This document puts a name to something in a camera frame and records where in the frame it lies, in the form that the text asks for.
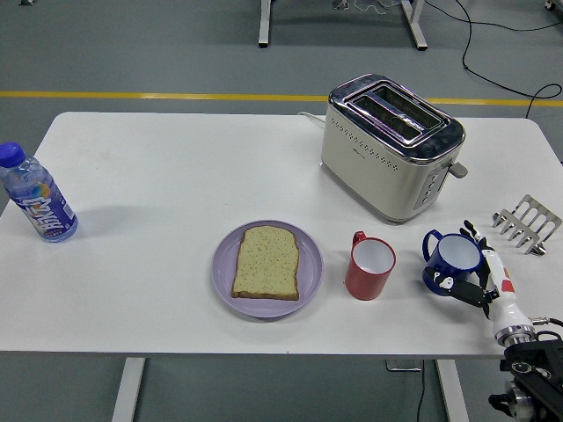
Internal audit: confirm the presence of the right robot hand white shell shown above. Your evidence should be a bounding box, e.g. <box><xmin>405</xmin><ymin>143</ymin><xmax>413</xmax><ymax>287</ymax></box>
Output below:
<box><xmin>422</xmin><ymin>219</ymin><xmax>534</xmax><ymax>338</ymax></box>

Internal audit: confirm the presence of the blue enamel cup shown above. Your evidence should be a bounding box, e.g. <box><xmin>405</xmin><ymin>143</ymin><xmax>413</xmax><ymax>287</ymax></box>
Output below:
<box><xmin>421</xmin><ymin>228</ymin><xmax>484</xmax><ymax>296</ymax></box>

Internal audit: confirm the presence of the red enamel cup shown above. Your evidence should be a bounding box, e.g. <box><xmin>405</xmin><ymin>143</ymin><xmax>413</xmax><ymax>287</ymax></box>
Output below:
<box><xmin>344</xmin><ymin>229</ymin><xmax>397</xmax><ymax>302</ymax></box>

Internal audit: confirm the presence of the slice of toast bread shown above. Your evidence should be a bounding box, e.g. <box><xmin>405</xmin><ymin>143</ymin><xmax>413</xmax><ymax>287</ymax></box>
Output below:
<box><xmin>230</xmin><ymin>225</ymin><xmax>301</xmax><ymax>302</ymax></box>

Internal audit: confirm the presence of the metal toast rack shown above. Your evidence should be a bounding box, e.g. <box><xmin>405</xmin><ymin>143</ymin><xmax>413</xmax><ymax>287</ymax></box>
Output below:
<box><xmin>491</xmin><ymin>194</ymin><xmax>563</xmax><ymax>256</ymax></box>

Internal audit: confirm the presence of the cream and chrome toaster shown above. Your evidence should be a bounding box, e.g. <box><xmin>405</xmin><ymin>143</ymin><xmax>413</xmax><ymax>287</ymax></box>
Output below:
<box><xmin>319</xmin><ymin>73</ymin><xmax>469</xmax><ymax>226</ymax></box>

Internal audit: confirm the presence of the purple round plate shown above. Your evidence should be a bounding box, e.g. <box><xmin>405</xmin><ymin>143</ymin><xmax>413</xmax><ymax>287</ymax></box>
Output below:
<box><xmin>211</xmin><ymin>219</ymin><xmax>325</xmax><ymax>319</ymax></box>

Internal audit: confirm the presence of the white background table leg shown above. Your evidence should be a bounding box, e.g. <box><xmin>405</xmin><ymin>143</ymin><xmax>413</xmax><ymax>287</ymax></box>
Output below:
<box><xmin>257</xmin><ymin>0</ymin><xmax>273</xmax><ymax>49</ymax></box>
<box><xmin>399</xmin><ymin>0</ymin><xmax>429</xmax><ymax>51</ymax></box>

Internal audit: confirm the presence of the yellow floor tape line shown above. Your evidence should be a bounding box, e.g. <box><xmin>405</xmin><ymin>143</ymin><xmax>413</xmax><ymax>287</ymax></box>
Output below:
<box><xmin>0</xmin><ymin>90</ymin><xmax>563</xmax><ymax>108</ymax></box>

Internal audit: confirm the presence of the plastic bottle with blue label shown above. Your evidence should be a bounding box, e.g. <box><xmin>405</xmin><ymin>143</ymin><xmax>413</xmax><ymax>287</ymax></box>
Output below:
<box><xmin>0</xmin><ymin>141</ymin><xmax>79</xmax><ymax>244</ymax></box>

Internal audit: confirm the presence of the grey bracket under table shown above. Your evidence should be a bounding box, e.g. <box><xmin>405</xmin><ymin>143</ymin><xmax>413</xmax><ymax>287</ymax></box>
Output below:
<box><xmin>385</xmin><ymin>359</ymin><xmax>423</xmax><ymax>373</ymax></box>

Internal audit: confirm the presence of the black cable under table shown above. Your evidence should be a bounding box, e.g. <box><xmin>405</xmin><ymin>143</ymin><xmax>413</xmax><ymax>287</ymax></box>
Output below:
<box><xmin>415</xmin><ymin>371</ymin><xmax>428</xmax><ymax>422</ymax></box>

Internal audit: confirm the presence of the thick black floor cable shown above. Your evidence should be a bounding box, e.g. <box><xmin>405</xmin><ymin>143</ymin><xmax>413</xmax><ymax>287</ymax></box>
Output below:
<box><xmin>454</xmin><ymin>0</ymin><xmax>563</xmax><ymax>120</ymax></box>

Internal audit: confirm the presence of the white toaster power cord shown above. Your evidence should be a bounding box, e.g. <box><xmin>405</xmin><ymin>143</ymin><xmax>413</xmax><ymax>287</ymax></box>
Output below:
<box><xmin>296</xmin><ymin>111</ymin><xmax>327</xmax><ymax>129</ymax></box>

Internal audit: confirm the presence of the thin black floor cable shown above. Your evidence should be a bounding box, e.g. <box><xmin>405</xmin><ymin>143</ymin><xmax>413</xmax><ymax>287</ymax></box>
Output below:
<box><xmin>424</xmin><ymin>0</ymin><xmax>563</xmax><ymax>33</ymax></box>

